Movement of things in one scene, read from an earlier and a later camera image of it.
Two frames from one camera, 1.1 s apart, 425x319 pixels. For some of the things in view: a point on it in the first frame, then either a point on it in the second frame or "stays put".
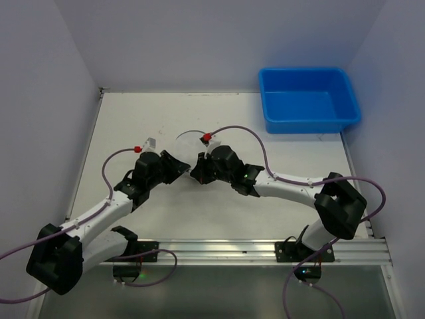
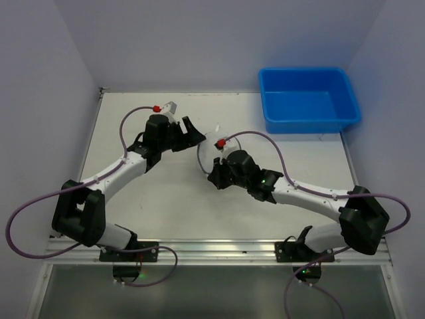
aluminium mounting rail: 348,252 stays put
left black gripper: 172,164 to 181,137
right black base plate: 295,252 stays put
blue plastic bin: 299,100 stays put
